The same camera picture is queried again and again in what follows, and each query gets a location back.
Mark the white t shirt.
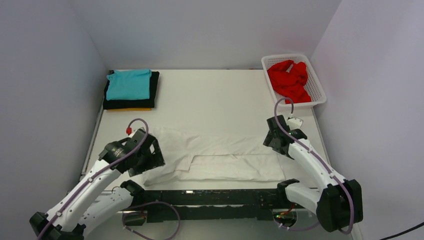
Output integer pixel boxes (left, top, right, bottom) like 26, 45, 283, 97
140, 126, 286, 186

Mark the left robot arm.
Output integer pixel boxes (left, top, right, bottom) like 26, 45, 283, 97
29, 128, 165, 240

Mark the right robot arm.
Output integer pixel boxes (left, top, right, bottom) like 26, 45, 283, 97
263, 115, 364, 233

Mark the folded black t shirt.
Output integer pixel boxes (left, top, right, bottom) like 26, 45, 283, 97
102, 71, 160, 110

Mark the folded yellow t shirt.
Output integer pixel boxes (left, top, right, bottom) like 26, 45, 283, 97
106, 107, 152, 112

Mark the red t shirt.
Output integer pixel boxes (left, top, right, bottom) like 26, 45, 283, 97
267, 60, 312, 104

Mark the white plastic basket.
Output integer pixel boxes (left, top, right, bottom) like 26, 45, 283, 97
261, 53, 327, 110

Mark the folded teal t shirt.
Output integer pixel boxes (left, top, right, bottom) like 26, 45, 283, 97
105, 69, 152, 101

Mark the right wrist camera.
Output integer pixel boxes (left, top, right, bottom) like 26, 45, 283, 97
286, 117, 304, 130

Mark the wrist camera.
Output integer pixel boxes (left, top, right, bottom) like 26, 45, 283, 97
286, 117, 304, 130
125, 127, 139, 138

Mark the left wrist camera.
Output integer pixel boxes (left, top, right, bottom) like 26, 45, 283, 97
125, 127, 139, 138

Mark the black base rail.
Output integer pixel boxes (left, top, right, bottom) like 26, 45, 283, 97
131, 188, 303, 223

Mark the black floor cable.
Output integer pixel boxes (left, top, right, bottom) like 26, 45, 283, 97
379, 221, 424, 240

